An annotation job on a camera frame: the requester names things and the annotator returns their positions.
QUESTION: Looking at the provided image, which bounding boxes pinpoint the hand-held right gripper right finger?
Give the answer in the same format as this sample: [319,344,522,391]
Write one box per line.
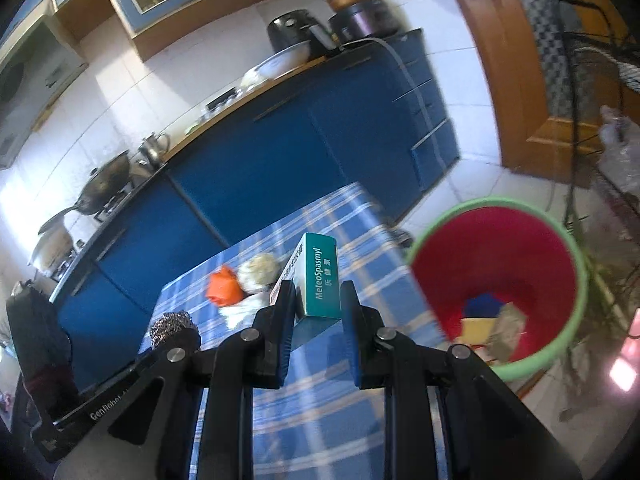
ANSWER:
[341,280,583,480]

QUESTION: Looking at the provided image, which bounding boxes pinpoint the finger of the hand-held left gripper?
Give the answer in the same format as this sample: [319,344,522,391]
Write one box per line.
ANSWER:
[150,329,202,361]

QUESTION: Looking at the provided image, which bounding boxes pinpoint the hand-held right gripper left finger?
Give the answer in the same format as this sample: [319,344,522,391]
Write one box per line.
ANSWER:
[57,280,297,480]

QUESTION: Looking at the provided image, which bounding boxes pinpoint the steel wool scrubber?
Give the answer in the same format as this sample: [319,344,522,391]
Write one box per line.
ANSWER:
[149,310,197,348]

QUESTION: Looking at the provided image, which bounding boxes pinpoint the teal and white medicine box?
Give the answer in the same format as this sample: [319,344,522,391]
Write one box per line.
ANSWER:
[270,232,342,320]

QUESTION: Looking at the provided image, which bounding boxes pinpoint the blue cloth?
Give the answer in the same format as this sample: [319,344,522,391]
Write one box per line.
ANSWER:
[465,294,505,320]

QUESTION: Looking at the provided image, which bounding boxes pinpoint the red bin with green rim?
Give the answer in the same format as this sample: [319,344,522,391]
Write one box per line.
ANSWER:
[405,199,590,381]

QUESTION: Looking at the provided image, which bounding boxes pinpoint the white cloth wad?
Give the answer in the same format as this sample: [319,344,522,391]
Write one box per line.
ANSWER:
[220,294,263,330]

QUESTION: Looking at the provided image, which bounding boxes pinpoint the orange plastic bag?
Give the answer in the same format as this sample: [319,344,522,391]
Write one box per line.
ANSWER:
[207,266,243,307]

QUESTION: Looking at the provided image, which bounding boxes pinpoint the crumpled white paper ball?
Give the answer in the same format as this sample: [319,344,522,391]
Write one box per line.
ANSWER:
[236,253,279,293]

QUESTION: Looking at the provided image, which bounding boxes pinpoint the blue checked tablecloth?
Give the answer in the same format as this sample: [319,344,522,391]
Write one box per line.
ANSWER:
[137,182,451,480]

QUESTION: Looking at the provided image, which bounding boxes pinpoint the white cooking pot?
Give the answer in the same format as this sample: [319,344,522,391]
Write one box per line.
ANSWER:
[27,227,76,273]

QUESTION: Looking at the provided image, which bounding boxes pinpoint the gas stove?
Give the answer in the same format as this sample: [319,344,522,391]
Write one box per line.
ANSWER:
[95,187,136,223]

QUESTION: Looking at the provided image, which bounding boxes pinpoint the black wok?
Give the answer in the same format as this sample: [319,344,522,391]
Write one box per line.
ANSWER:
[39,150,132,235]

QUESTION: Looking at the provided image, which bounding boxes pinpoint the blue kitchen cabinets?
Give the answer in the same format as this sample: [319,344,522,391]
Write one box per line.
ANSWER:
[50,27,461,386]

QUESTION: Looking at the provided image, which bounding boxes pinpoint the metal kettle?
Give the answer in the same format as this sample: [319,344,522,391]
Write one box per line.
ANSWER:
[137,132,171,168]

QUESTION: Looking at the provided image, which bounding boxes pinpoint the green onions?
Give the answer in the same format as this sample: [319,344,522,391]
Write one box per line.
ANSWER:
[560,220,640,411]

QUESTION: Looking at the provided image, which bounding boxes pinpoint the range hood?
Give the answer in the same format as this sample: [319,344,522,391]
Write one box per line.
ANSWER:
[0,20,88,168]

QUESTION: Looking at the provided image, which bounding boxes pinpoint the white bowl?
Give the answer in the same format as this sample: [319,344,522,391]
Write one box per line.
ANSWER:
[248,40,312,81]

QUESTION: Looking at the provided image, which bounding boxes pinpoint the pink packet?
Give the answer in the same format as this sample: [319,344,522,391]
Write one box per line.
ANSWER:
[607,310,640,391]

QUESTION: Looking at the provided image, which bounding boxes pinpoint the black air fryer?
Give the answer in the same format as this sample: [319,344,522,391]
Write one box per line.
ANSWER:
[266,10,335,58]

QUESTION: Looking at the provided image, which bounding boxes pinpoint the wooden door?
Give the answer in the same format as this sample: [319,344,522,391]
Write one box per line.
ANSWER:
[452,0,640,186]

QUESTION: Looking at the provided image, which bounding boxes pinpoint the dark rice cooker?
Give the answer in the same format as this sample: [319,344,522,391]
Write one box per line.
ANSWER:
[328,0,403,46]

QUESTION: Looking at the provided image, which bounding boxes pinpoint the clear plastic bag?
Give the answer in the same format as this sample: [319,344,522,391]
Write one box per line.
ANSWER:
[597,105,640,196]

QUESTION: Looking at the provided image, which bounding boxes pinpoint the white power cable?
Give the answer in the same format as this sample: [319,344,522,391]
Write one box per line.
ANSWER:
[345,37,446,161]

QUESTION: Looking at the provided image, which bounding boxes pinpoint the blue wall cabinet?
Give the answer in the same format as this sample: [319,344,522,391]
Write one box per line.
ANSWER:
[50,0,341,63]

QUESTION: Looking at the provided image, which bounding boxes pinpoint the black wire rack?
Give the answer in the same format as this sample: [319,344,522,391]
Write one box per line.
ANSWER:
[557,0,640,241]

